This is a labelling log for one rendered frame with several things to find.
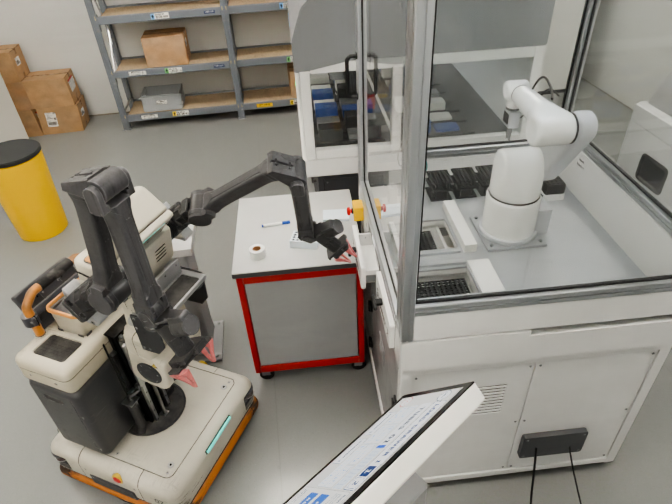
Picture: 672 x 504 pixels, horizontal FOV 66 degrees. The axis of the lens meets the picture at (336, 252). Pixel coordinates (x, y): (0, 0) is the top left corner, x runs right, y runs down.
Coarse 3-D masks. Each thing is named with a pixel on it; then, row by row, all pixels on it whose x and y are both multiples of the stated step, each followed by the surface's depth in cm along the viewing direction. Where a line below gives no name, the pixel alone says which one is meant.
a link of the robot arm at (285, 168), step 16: (272, 160) 152; (288, 160) 155; (304, 160) 159; (240, 176) 160; (256, 176) 155; (272, 176) 152; (288, 176) 153; (304, 176) 156; (192, 192) 174; (208, 192) 169; (224, 192) 163; (240, 192) 162; (208, 208) 168; (192, 224) 174; (208, 224) 175
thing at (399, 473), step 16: (464, 384) 120; (400, 400) 141; (464, 400) 115; (480, 400) 117; (448, 416) 112; (464, 416) 113; (416, 432) 110; (432, 432) 109; (448, 432) 110; (400, 448) 107; (416, 448) 106; (432, 448) 108; (384, 464) 104; (400, 464) 104; (416, 464) 105; (368, 480) 101; (384, 480) 101; (400, 480) 102; (416, 480) 117; (352, 496) 99; (368, 496) 99; (384, 496) 100; (400, 496) 114
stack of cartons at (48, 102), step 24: (0, 48) 497; (0, 72) 494; (24, 72) 511; (48, 72) 522; (72, 72) 532; (24, 96) 510; (48, 96) 515; (72, 96) 521; (24, 120) 523; (48, 120) 528; (72, 120) 532
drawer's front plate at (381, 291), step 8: (376, 272) 192; (376, 280) 194; (376, 288) 196; (384, 288) 185; (384, 296) 181; (384, 304) 178; (384, 312) 180; (384, 320) 182; (392, 320) 172; (384, 328) 184; (392, 328) 170; (392, 336) 173; (392, 344) 175
